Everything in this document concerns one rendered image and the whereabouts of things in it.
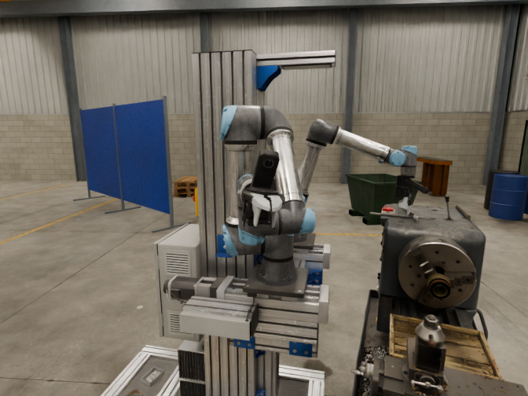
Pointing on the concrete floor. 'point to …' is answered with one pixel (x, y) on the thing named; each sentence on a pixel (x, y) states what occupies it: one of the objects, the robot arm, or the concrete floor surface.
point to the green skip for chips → (372, 195)
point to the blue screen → (130, 155)
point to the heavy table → (435, 174)
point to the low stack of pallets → (186, 186)
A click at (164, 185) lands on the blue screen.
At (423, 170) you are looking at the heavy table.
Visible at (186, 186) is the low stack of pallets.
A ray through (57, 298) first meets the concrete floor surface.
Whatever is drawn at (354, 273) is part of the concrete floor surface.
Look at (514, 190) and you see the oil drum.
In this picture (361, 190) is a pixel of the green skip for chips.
